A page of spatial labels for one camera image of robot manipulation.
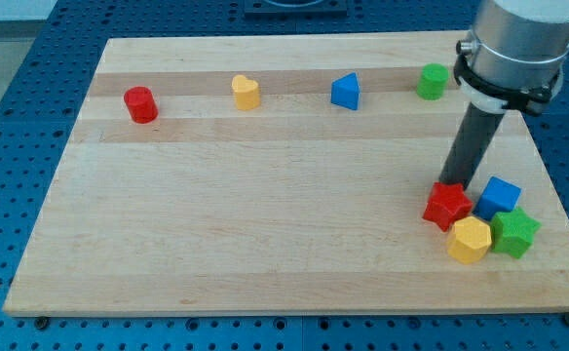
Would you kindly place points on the blue cube block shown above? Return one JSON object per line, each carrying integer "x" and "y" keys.
{"x": 497, "y": 196}

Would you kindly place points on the wooden board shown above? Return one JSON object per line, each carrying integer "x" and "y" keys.
{"x": 298, "y": 206}

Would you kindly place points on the yellow heart block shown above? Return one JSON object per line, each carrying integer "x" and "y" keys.
{"x": 246, "y": 92}

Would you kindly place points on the blue triangle block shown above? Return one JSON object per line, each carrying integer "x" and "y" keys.
{"x": 345, "y": 91}

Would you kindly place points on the red cylinder block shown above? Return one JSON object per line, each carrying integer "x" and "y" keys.
{"x": 141, "y": 104}

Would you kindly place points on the red star block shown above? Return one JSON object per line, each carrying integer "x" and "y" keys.
{"x": 446, "y": 204}

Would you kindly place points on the green cylinder block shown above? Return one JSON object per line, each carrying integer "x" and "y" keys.
{"x": 432, "y": 81}

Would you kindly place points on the yellow hexagon block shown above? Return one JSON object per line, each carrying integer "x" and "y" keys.
{"x": 469, "y": 240}

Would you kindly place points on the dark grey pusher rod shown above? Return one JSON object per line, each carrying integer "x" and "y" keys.
{"x": 475, "y": 133}

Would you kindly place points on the green star block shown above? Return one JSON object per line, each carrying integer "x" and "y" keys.
{"x": 513, "y": 232}

